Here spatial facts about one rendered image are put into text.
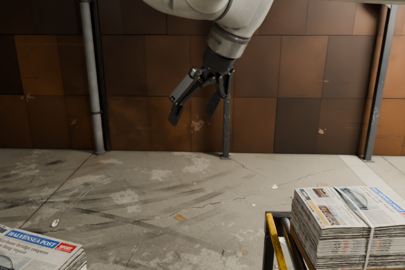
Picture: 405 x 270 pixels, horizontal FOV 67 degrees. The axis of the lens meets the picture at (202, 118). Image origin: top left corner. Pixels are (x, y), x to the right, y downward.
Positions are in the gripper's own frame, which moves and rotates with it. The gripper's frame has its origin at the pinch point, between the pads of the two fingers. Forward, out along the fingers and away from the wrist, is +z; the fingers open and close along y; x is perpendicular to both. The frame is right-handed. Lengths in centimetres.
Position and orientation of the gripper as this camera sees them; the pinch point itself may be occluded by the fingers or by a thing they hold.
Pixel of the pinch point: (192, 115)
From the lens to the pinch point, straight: 82.5
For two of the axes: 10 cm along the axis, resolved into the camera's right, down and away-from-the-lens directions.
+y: -7.1, 1.7, -6.9
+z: -3.7, 7.4, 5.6
